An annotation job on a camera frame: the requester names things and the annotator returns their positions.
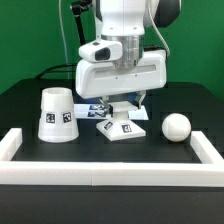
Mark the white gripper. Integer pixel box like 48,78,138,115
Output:
76,50,166,116

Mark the white lamp base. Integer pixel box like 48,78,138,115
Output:
96,101,146,141

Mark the white lamp bulb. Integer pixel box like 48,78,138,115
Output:
162,113,191,142

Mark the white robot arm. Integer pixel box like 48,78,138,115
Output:
76,0,181,114

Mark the white lamp shade cone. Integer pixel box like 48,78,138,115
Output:
38,87,79,143

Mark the white sheet with markers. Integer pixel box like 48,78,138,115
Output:
74,104,149,120

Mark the white U-shaped fence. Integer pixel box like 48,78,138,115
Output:
0,128,224,187

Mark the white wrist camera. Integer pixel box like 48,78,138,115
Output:
79,39,123,63

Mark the black cable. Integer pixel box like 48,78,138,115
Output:
34,62,79,80

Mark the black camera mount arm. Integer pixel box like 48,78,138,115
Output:
70,0,96,45

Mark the white hanging cable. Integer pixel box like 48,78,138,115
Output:
58,0,71,80

